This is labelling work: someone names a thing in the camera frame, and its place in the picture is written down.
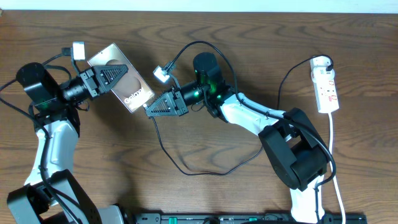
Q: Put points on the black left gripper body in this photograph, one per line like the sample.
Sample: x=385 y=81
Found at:
x=81 y=90

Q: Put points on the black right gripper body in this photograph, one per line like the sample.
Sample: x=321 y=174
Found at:
x=191 y=94

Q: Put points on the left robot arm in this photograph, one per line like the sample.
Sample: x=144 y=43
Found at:
x=51 y=194

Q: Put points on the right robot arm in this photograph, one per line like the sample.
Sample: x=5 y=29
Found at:
x=297 y=154

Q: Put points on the white power strip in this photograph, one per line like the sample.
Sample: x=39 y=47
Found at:
x=322 y=76

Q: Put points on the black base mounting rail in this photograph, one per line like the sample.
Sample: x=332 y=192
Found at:
x=157 y=218

